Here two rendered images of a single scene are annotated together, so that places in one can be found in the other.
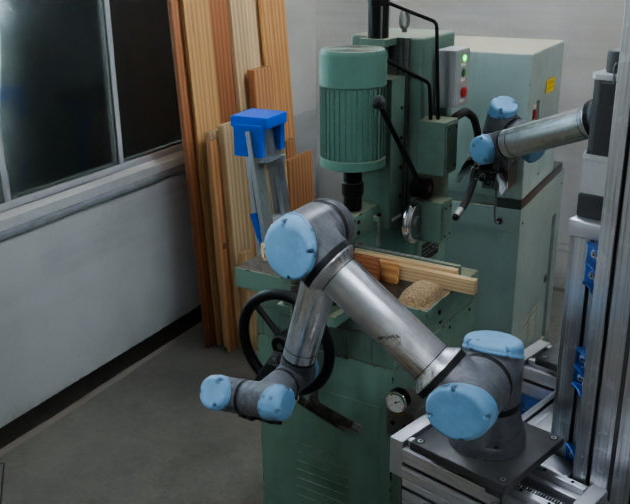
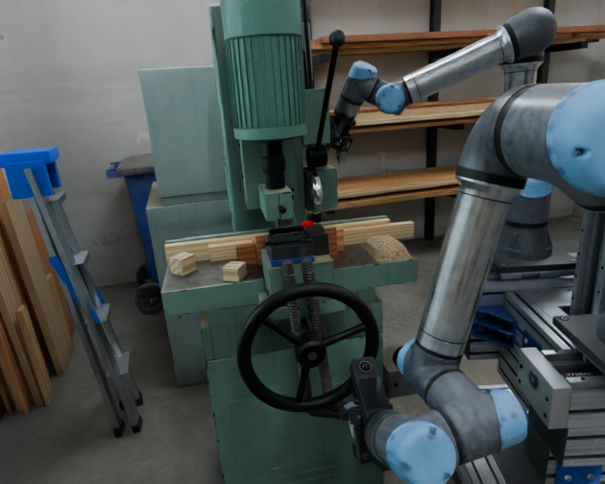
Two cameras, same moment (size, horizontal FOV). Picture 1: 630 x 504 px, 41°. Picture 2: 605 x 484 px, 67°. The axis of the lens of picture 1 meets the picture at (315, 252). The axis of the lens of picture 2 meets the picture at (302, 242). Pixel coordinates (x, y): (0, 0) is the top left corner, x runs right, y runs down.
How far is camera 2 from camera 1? 1.55 m
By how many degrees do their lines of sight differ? 40
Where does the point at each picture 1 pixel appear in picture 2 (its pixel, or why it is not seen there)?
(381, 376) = not seen: hidden behind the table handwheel
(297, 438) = (273, 455)
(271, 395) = (511, 411)
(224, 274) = (3, 339)
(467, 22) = (134, 88)
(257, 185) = (53, 225)
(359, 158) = (297, 120)
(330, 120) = (261, 77)
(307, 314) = (482, 276)
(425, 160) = (311, 130)
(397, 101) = not seen: hidden behind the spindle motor
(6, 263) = not seen: outside the picture
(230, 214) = not seen: outside the picture
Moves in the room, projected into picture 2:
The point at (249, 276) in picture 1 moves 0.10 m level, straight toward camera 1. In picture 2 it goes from (186, 297) to (214, 308)
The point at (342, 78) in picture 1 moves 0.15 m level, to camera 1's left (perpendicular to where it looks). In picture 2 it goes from (276, 19) to (214, 15)
